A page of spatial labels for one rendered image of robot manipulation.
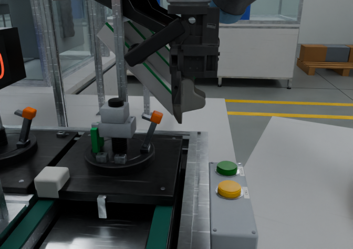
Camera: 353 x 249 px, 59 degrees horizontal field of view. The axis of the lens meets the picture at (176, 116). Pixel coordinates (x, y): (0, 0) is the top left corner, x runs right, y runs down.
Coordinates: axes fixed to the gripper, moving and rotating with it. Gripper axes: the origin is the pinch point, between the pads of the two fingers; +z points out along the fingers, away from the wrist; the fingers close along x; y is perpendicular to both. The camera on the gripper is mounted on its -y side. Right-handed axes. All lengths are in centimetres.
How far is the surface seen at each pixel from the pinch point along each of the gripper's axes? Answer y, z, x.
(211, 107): 9, 20, 62
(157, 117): -3.4, 0.0, -0.9
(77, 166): -19.0, 9.5, -4.1
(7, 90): -87, 20, 79
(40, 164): -26.5, 9.5, -3.7
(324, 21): 326, 47, 844
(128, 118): -9.4, 1.0, 0.7
